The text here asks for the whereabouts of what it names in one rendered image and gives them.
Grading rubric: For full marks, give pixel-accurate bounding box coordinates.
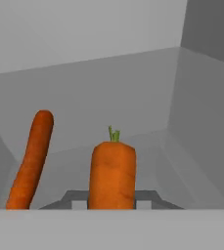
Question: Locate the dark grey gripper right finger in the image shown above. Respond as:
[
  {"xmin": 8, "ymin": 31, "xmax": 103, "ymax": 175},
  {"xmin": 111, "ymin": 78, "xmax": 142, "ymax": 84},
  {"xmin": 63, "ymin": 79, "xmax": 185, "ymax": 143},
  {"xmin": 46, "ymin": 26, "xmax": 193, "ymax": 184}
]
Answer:
[{"xmin": 134, "ymin": 189, "xmax": 184, "ymax": 210}]

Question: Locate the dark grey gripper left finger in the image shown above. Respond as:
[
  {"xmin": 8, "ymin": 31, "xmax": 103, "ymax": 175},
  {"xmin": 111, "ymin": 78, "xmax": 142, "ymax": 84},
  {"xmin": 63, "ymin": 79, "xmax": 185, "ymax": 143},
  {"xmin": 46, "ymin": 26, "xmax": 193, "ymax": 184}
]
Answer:
[{"xmin": 39, "ymin": 189, "xmax": 91, "ymax": 210}]

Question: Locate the orange carrot with green stem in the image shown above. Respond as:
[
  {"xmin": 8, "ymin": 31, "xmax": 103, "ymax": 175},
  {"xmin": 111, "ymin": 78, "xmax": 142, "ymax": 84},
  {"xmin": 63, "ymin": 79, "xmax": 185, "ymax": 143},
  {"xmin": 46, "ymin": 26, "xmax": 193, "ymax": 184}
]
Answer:
[{"xmin": 87, "ymin": 125, "xmax": 138, "ymax": 210}]

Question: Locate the long orange carrot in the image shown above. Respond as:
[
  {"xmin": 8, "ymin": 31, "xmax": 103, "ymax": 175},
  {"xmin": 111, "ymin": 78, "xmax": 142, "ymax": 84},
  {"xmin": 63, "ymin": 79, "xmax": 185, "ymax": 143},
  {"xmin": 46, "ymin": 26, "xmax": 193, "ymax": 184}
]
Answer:
[{"xmin": 5, "ymin": 109, "xmax": 55, "ymax": 210}]

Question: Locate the translucent grey tupperware container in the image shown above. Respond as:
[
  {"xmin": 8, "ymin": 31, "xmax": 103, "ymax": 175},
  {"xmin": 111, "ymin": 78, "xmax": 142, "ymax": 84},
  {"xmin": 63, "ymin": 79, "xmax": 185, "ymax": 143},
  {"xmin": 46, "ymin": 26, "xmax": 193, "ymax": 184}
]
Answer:
[{"xmin": 0, "ymin": 46, "xmax": 224, "ymax": 210}]

